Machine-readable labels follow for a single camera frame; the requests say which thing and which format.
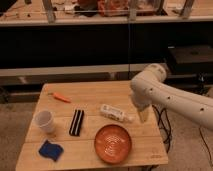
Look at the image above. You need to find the beige robot end tool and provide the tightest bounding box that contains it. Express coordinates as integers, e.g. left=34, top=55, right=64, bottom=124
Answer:
left=138, top=107, right=149, bottom=123

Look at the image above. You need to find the black white striped eraser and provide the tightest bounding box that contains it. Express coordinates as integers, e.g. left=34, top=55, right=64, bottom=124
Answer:
left=69, top=109, right=84, bottom=136

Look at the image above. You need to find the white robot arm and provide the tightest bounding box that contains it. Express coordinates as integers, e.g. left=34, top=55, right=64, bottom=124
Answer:
left=130, top=63, right=213, bottom=131

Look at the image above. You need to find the white plastic bottle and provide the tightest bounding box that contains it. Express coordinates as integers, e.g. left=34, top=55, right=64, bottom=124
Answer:
left=100, top=104, right=134, bottom=122

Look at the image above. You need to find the orange ridged plate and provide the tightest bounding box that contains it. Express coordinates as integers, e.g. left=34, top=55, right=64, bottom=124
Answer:
left=94, top=124, right=132, bottom=164

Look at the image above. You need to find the wooden table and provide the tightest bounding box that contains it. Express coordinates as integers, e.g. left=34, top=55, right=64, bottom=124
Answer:
left=16, top=81, right=168, bottom=171

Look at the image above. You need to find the black box on shelf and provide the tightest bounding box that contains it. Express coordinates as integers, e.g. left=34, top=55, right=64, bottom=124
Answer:
left=166, top=45, right=213, bottom=75

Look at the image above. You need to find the orange toy carrot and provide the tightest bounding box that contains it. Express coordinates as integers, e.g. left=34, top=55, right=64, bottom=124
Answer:
left=48, top=92, right=71, bottom=103

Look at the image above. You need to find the blue sponge cloth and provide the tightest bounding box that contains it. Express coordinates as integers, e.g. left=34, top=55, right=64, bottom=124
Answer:
left=39, top=140, right=64, bottom=162

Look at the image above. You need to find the white paper cup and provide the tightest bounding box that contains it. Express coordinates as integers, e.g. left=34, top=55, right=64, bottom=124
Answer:
left=34, top=110, right=55, bottom=134

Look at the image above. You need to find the orange clutter on shelf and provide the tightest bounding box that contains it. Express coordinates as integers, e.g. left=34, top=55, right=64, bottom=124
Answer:
left=98, top=0, right=128, bottom=17

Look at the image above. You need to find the long shelf bench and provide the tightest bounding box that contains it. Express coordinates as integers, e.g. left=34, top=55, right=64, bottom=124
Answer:
left=0, top=0, right=213, bottom=27

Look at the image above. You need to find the black cable bundle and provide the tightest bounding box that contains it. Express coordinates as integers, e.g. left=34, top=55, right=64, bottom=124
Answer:
left=151, top=103, right=174, bottom=154

